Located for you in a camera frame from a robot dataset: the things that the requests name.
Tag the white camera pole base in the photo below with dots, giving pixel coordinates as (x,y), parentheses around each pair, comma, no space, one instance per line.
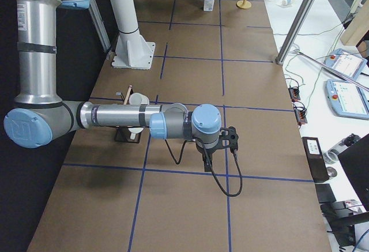
(132,51)

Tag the far teach pendant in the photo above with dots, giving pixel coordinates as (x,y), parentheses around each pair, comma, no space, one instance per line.
(346,63)

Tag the black power box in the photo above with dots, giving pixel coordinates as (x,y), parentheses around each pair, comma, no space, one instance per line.
(315,159)

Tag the teach pendant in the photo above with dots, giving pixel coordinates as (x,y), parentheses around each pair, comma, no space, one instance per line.
(346,99)
(346,63)

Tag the black mug rack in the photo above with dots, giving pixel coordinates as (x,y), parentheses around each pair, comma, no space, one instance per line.
(122,133)

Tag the white home mug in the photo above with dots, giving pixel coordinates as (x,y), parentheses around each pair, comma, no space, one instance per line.
(135,134)

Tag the near teach pendant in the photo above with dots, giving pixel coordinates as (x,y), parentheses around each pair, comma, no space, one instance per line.
(346,99)

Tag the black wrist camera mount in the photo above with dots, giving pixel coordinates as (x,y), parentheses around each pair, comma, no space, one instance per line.
(228,138)

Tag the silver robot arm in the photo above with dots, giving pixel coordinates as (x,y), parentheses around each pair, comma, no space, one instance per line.
(41,116)

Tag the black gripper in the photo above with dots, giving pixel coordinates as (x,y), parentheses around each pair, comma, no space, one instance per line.
(206,151)

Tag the aluminium frame post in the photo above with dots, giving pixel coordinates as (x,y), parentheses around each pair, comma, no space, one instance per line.
(294,30)

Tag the white ribbed mug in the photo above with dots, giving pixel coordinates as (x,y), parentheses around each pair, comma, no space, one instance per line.
(137,99)

